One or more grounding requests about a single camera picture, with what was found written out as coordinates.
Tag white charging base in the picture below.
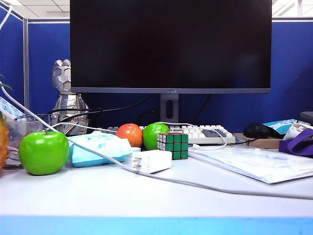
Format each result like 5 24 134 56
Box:
131 149 173 174

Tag thin white Type-C cable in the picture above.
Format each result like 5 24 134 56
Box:
47 121 228 150

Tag grey monitor stand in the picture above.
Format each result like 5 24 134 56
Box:
160 94 179 124

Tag small green stickered fruit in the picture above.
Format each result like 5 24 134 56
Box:
142 123 170 151

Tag orange fruit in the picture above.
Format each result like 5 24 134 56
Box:
116 123 144 148

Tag Rubik's cube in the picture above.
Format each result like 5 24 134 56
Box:
156 132 189 160

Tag white and grey keyboard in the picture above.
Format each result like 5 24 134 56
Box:
97 124 237 145

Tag black computer monitor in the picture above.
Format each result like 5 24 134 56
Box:
69 0 273 95

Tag blue wet wipes pack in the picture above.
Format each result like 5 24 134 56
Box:
67 131 134 168

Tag black computer mouse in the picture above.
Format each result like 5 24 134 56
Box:
243 122 271 139

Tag silver figurine statue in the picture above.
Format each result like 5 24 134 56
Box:
50 58 90 137

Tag clear plastic document sleeve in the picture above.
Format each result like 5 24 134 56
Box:
188 145 313 184

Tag brown cardboard board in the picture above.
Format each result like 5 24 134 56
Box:
233 133 282 149

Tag large green apple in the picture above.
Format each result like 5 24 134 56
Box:
18 128 70 176

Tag blue office partition panel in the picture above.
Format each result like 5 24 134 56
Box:
0 6 25 108
27 18 313 134

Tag blue and white pack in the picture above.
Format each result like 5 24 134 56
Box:
263 118 305 138

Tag clear plastic container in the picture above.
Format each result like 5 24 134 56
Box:
4 114 53 169

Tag white cup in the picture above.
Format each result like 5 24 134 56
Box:
283 123 313 141

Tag purple cloth bag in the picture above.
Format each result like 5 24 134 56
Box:
278 128 313 159

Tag white power strip blue sockets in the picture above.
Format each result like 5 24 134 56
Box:
0 96 25 120

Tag dark grey round object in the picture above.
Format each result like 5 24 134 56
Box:
299 111 313 127

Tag orange pineapple with leaves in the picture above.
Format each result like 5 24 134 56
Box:
0 73 12 172

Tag black mouse cable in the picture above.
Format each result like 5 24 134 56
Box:
234 138 260 145

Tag thick white power cable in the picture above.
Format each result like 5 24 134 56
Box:
0 84 313 200

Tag grey partition post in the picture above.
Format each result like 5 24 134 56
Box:
23 17 30 115

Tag white power strip cord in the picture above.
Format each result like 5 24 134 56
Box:
0 4 13 31

